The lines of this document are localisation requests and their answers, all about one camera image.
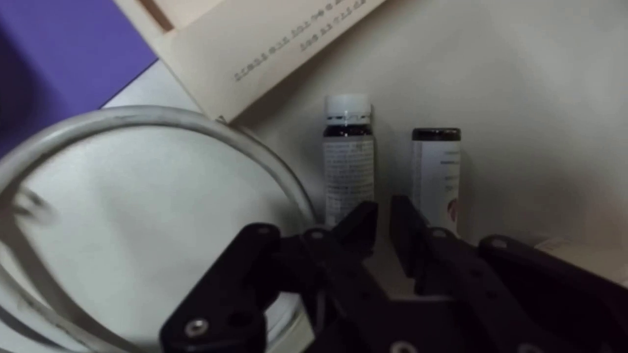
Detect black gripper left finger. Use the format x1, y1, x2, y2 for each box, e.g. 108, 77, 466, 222
159, 201, 395, 353

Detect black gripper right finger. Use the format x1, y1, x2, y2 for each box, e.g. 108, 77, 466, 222
391, 195, 628, 353

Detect black capped small bottle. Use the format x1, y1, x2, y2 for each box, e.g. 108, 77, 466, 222
411, 126, 464, 238

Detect white capped small bottle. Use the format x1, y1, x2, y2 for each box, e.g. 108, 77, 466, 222
322, 93, 379, 228

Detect wooden tray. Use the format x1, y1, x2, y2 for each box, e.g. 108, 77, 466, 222
114, 0, 389, 126

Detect white power strip cord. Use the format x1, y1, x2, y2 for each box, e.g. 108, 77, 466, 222
0, 107, 322, 353

